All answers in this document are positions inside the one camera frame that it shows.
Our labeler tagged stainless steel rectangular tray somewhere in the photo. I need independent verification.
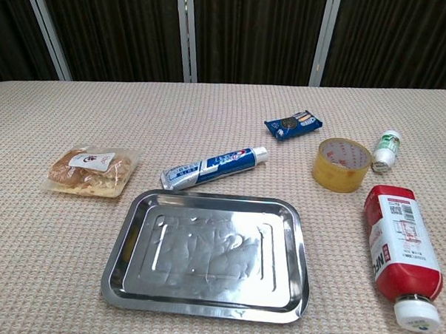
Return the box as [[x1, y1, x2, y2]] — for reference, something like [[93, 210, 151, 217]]
[[99, 186, 315, 325]]

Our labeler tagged packaged bread in clear wrapper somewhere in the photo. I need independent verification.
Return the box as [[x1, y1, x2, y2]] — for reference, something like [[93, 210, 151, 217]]
[[41, 142, 142, 200]]

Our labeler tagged blue and white toothpaste tube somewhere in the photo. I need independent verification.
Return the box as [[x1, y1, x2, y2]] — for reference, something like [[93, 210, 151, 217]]
[[159, 141, 269, 195]]

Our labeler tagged blue cookie packet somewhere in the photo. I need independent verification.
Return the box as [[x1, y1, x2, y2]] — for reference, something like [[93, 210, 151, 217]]
[[263, 108, 325, 144]]

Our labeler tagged yellow packing tape roll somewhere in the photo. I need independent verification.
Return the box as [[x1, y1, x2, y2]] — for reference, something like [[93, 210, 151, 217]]
[[311, 136, 374, 196]]

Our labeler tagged small white green-label bottle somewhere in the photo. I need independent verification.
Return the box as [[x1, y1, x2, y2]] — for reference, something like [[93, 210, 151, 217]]
[[371, 129, 403, 174]]

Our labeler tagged beige woven tablecloth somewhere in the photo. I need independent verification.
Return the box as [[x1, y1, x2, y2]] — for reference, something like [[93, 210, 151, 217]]
[[0, 68, 446, 334]]

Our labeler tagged red juice bottle white cap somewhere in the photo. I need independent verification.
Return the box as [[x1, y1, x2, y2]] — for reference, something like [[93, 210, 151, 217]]
[[358, 183, 446, 333]]

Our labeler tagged grey metal partition post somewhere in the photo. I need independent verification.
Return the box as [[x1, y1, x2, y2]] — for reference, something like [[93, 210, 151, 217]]
[[18, 0, 76, 82], [308, 0, 343, 89], [172, 0, 202, 83]]

